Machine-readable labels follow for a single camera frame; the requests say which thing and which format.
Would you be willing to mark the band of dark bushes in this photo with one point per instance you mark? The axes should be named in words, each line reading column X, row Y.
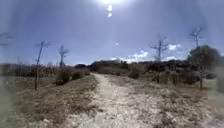
column 110, row 66

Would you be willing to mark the pale gravel path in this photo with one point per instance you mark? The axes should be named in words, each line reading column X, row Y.
column 110, row 106

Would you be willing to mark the dry brown bush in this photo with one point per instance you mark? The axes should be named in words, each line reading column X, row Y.
column 64, row 75

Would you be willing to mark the dry grass ground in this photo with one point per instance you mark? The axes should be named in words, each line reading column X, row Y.
column 50, row 100
column 176, row 100

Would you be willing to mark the thin bare tree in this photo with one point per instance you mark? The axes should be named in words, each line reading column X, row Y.
column 37, row 68

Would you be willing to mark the band of dry scrub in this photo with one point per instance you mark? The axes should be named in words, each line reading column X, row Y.
column 23, row 70

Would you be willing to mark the dark leafy tree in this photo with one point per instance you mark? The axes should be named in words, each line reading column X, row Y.
column 204, row 56

